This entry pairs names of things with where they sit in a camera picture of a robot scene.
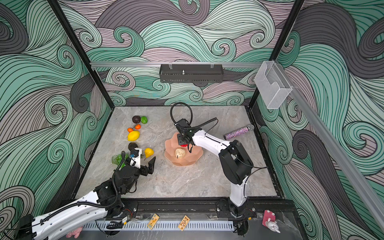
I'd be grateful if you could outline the pink scalloped fruit bowl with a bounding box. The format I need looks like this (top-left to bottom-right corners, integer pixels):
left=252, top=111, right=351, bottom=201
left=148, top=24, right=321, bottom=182
left=164, top=133, right=204, bottom=167

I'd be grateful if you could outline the dark fake avocado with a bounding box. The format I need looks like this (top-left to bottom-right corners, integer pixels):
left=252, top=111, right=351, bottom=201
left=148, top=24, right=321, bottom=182
left=128, top=142, right=138, bottom=151

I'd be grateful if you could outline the yellow fake lemon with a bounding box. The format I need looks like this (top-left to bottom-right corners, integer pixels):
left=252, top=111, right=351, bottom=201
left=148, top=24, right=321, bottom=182
left=127, top=131, right=140, bottom=142

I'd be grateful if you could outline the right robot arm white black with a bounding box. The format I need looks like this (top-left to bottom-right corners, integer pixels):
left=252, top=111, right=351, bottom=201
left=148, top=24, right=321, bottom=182
left=170, top=102, right=263, bottom=216

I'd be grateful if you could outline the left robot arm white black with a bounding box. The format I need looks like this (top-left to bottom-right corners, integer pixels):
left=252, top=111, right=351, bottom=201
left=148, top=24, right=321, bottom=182
left=14, top=152, right=156, bottom=240

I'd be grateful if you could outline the small yellow fake pear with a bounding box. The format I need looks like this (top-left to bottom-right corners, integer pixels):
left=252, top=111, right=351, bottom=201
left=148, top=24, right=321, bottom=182
left=145, top=148, right=154, bottom=159

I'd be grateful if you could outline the green fake grape bunch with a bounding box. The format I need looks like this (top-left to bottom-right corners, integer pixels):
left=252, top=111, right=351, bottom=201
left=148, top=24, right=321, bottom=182
left=112, top=155, right=127, bottom=168

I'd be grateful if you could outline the green fake lime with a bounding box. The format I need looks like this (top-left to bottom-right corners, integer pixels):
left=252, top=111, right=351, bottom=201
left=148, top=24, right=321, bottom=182
left=141, top=116, right=148, bottom=124

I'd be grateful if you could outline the yellow tag left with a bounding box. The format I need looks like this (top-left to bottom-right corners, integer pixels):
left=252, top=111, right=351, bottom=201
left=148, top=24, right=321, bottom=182
left=147, top=214, right=160, bottom=230

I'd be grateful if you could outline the yellow tag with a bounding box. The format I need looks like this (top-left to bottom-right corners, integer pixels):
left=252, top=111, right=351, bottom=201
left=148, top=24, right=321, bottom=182
left=178, top=215, right=190, bottom=231
left=147, top=214, right=160, bottom=230

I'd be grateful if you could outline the purple glitter tube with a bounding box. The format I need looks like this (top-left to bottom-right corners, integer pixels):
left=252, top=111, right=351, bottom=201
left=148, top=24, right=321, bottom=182
left=223, top=124, right=255, bottom=141

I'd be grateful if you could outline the yellow tag right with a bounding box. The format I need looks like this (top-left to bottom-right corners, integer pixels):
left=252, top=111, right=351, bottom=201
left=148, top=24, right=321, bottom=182
left=178, top=215, right=190, bottom=231

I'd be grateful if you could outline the pink plush toy left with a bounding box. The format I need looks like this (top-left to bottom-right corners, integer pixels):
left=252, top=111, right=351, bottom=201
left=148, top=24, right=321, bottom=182
left=66, top=227, right=83, bottom=239

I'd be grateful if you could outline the pink white plush toy right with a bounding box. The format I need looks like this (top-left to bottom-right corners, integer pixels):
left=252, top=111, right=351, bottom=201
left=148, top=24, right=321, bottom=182
left=262, top=210, right=281, bottom=234

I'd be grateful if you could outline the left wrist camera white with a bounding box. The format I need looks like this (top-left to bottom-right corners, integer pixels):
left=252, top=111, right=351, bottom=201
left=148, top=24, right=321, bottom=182
left=130, top=148, right=142, bottom=169

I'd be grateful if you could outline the black wall tray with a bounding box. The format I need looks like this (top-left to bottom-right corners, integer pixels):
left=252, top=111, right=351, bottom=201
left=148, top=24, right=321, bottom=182
left=159, top=65, right=224, bottom=84

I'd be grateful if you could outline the white slotted cable duct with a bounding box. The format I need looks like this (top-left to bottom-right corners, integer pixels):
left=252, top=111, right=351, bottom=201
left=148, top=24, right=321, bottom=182
left=83, top=220, right=234, bottom=232

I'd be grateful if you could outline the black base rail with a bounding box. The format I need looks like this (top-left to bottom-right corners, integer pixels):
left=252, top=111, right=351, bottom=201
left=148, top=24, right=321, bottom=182
left=115, top=197, right=296, bottom=219

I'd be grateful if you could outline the black corner frame post right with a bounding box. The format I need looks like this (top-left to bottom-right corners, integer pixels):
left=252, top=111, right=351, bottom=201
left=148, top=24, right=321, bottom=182
left=249, top=1, right=304, bottom=109

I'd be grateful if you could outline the black corner frame post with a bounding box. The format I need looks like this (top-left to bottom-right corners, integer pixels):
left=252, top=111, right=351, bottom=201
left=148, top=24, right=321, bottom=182
left=47, top=0, right=115, bottom=111
left=249, top=1, right=304, bottom=109

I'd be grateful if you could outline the clear acrylic wall box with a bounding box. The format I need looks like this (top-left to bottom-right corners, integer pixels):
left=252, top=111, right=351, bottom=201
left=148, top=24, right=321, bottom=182
left=255, top=61, right=292, bottom=110

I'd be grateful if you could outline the aluminium back rail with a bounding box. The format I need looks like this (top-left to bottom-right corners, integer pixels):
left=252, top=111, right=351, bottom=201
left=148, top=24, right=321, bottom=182
left=90, top=61, right=262, bottom=69

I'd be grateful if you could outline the aluminium rail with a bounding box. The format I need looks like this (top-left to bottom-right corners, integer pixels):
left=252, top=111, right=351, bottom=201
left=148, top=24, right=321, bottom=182
left=90, top=61, right=262, bottom=69
left=276, top=62, right=384, bottom=230

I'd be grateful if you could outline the black corner frame post left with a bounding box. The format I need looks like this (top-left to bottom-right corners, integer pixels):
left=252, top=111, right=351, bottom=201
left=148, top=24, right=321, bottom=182
left=47, top=0, right=115, bottom=111

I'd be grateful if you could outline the aluminium right rail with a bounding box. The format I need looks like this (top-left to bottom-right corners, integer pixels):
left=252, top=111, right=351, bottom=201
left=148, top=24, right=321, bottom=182
left=276, top=62, right=384, bottom=230

